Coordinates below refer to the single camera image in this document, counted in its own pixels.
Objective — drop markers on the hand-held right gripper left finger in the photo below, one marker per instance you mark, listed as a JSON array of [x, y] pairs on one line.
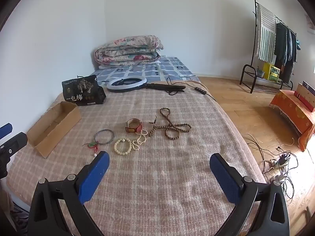
[[94, 174]]

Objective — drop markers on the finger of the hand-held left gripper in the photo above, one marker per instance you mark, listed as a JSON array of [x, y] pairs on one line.
[[14, 142], [6, 130]]

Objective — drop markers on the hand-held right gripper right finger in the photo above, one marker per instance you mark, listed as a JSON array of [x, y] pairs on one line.
[[222, 177]]

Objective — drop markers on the brown cardboard box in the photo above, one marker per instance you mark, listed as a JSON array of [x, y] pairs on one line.
[[61, 125]]

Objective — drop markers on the dark patterned cloth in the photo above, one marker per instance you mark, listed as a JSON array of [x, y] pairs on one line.
[[17, 216]]

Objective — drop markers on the white small-bead strand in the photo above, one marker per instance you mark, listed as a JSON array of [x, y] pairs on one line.
[[141, 137]]

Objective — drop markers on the power strip with plugs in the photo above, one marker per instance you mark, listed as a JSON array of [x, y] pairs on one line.
[[283, 161]]

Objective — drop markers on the black printed snack bag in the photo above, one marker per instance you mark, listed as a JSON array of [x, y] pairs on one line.
[[83, 89]]

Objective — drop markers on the orange floral table cloth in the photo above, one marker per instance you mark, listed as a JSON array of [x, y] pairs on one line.
[[292, 113]]

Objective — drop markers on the black metal clothes rack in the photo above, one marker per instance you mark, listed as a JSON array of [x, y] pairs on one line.
[[247, 75]]

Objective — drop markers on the yellow crate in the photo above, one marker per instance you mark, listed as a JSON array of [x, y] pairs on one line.
[[272, 71]]

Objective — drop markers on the cardboard box with red side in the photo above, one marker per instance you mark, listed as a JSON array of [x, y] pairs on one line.
[[306, 95]]

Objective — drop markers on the blue patterned bed sheet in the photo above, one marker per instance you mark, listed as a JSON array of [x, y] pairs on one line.
[[169, 70]]

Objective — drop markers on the folded floral quilt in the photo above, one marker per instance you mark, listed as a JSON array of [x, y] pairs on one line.
[[128, 50]]

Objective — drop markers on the dark hanging clothes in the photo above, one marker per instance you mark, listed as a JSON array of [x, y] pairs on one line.
[[283, 46]]

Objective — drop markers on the striped hanging towel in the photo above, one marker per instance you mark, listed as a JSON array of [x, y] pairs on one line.
[[265, 34]]

